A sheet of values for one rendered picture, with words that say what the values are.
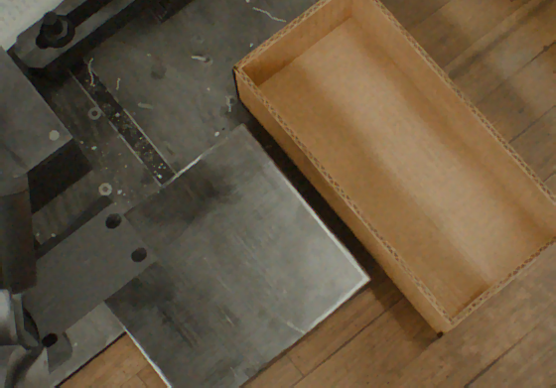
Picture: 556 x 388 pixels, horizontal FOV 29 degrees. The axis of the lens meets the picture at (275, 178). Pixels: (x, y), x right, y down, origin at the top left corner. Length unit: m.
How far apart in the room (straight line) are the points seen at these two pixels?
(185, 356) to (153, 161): 0.16
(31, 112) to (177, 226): 0.14
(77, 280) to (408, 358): 0.31
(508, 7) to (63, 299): 0.47
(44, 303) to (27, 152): 0.20
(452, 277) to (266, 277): 0.14
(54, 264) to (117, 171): 0.26
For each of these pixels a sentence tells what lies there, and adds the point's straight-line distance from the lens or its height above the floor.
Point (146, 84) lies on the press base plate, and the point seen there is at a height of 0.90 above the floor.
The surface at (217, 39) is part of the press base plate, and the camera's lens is 0.90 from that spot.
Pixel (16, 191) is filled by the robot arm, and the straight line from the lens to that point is 0.57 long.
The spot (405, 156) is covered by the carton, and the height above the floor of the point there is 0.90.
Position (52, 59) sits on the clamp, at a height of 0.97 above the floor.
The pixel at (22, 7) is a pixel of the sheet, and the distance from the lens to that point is 0.89.
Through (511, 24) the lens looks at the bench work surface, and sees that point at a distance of 0.92.
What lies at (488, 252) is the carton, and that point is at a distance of 0.86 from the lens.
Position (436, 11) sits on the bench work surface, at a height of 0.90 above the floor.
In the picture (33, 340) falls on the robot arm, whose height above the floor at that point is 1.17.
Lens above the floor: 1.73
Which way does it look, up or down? 75 degrees down
